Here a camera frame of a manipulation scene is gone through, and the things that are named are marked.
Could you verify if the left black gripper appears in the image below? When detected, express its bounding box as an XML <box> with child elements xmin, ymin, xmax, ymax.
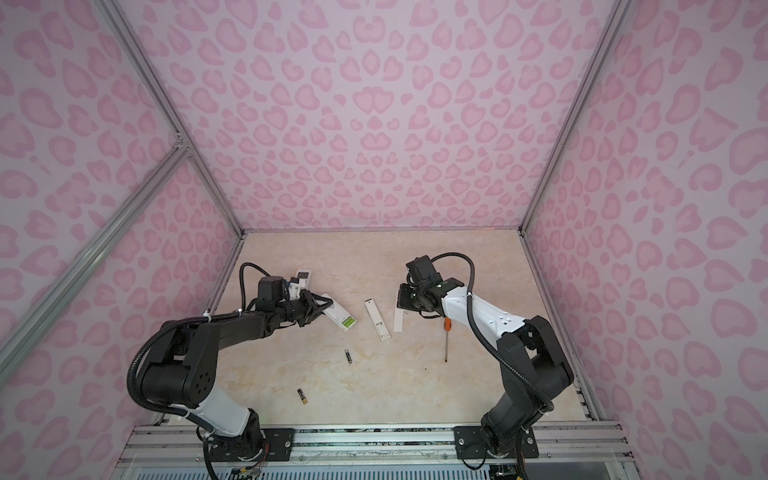
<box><xmin>275</xmin><ymin>289</ymin><xmax>333</xmax><ymax>327</ymax></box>

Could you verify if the white battery cover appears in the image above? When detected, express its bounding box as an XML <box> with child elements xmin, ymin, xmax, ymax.
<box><xmin>394</xmin><ymin>308</ymin><xmax>404</xmax><ymax>333</ymax></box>

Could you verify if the long slim white remote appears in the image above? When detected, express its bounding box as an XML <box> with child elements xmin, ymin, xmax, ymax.
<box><xmin>364</xmin><ymin>299</ymin><xmax>391</xmax><ymax>341</ymax></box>

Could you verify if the orange handled screwdriver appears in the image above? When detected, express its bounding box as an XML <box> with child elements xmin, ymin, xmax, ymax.
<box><xmin>443</xmin><ymin>317</ymin><xmax>452</xmax><ymax>363</ymax></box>

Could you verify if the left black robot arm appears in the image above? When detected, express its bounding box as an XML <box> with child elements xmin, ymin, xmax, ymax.
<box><xmin>126</xmin><ymin>263</ymin><xmax>334</xmax><ymax>462</ymax></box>

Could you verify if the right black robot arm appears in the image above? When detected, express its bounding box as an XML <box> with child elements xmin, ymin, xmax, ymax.
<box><xmin>397</xmin><ymin>252</ymin><xmax>575</xmax><ymax>459</ymax></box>

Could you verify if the white air conditioner remote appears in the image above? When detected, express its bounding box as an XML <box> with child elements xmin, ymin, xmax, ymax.
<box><xmin>293</xmin><ymin>269</ymin><xmax>312</xmax><ymax>294</ymax></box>

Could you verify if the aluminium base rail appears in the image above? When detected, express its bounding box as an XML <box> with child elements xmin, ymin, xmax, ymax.
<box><xmin>111</xmin><ymin>421</ymin><xmax>640</xmax><ymax>479</ymax></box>

